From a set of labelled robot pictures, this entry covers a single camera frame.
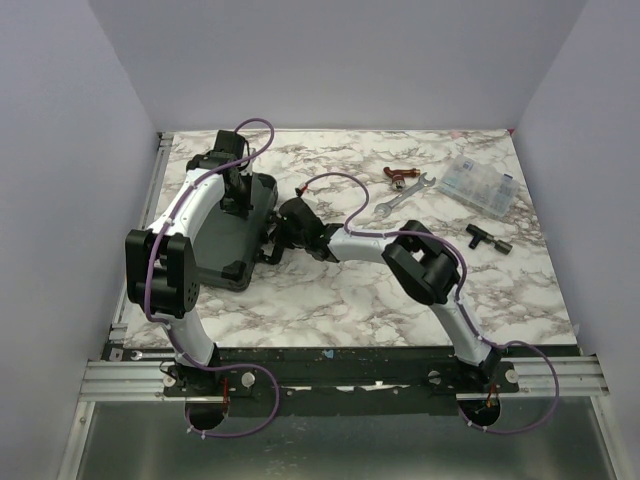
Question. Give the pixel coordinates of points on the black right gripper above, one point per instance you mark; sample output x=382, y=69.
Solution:
x=278, y=236

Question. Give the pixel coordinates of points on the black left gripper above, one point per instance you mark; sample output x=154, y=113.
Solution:
x=240, y=210

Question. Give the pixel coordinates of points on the black poker set case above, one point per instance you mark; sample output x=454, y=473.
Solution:
x=227, y=247

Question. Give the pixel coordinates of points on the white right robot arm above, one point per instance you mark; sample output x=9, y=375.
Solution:
x=429, y=270

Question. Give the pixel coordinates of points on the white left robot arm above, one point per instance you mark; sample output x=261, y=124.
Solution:
x=161, y=271

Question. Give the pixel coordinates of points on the silver open-end wrench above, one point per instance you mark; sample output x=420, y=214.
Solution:
x=384, y=209

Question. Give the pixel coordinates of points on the brown faucet tap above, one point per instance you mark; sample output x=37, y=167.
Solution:
x=398, y=177

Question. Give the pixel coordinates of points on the clear plastic screw organizer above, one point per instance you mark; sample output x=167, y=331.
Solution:
x=478, y=185

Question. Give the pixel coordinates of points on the black T-shaped pipe fitting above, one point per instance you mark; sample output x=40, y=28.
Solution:
x=479, y=235

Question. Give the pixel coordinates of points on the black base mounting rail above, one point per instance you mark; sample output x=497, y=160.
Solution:
x=350, y=381

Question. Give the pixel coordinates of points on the aluminium frame rail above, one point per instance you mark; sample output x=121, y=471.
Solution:
x=129, y=381

